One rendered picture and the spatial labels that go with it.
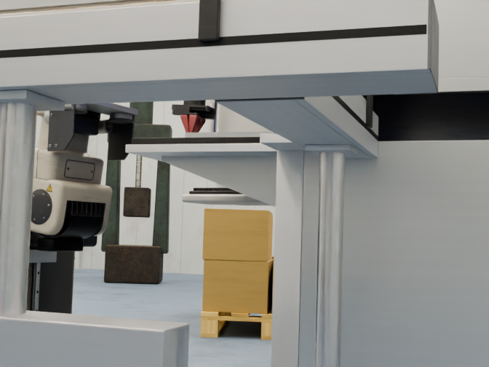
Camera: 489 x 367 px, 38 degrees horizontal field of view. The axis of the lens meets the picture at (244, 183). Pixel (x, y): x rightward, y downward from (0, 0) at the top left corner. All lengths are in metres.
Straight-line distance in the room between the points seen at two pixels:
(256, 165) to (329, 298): 0.50
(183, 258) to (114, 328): 10.68
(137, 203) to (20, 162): 8.24
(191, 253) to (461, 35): 10.08
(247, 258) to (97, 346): 3.74
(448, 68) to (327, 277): 0.54
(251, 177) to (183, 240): 9.81
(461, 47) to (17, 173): 1.01
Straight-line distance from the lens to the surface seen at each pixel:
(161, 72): 0.85
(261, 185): 1.76
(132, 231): 11.92
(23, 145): 1.00
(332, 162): 1.39
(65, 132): 2.09
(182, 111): 1.85
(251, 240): 4.61
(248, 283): 4.62
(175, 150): 1.75
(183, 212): 11.56
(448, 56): 1.63
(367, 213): 1.59
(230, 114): 2.83
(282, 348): 1.65
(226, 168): 1.79
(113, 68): 0.88
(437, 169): 1.58
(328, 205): 1.38
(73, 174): 2.20
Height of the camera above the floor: 0.67
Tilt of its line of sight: 4 degrees up
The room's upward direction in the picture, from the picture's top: 2 degrees clockwise
